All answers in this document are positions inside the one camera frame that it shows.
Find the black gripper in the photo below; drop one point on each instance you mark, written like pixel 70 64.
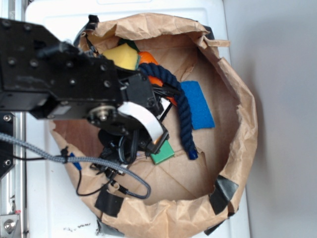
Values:
pixel 137 95

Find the green rectangular block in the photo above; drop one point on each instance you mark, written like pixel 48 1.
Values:
pixel 165 152

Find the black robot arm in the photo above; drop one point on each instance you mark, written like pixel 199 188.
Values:
pixel 52 79

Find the blue sponge cloth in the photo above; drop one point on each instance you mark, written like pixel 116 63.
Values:
pixel 201 114

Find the orange plastic carrot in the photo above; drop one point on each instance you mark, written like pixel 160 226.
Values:
pixel 146 57

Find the brown paper bag bin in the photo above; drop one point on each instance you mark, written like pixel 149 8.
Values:
pixel 188 197

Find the yellow green sponge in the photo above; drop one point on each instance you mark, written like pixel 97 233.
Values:
pixel 123 56

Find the white plastic tray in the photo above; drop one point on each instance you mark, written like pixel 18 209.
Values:
pixel 54 209

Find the black mounting bracket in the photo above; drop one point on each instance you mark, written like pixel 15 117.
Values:
pixel 6 149

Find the aluminium frame rail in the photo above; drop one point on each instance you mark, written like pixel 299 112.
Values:
pixel 13 195

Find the metal corner bracket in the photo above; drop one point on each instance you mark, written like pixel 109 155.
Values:
pixel 8 225

